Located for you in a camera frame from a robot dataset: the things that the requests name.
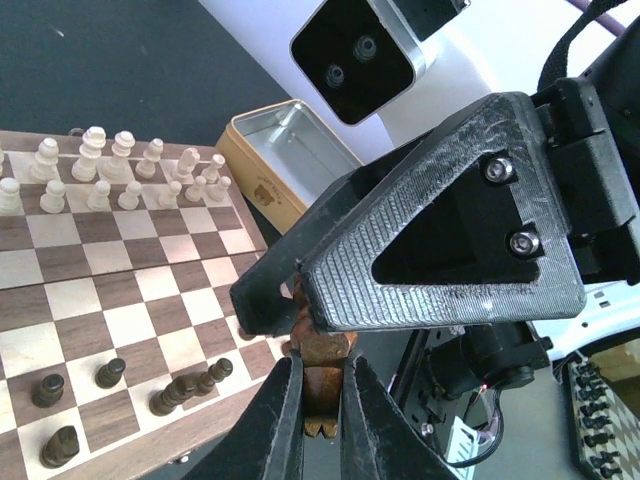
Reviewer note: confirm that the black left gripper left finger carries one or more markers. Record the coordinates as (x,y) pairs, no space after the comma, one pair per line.
(267,440)

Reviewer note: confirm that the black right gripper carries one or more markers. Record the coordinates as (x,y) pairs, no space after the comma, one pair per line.
(468,228)

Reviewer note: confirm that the wooden chess board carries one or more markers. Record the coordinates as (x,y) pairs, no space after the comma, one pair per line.
(148,286)

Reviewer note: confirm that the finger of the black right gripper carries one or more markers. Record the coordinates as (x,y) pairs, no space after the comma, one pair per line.
(300,260)

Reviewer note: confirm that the dark chess piece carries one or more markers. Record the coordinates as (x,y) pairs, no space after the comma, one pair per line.
(178,391)

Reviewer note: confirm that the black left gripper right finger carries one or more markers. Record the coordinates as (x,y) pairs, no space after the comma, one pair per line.
(376,441)

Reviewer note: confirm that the white chess pieces row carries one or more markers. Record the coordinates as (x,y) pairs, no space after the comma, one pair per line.
(80,162)

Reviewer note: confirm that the dark corner rook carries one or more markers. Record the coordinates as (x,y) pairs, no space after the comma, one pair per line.
(48,391)

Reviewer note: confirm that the yellow metal tray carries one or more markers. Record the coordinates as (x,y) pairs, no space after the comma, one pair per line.
(283,157)

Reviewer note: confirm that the dark chess pawn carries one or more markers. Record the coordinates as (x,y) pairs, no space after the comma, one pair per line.
(216,373)
(110,373)

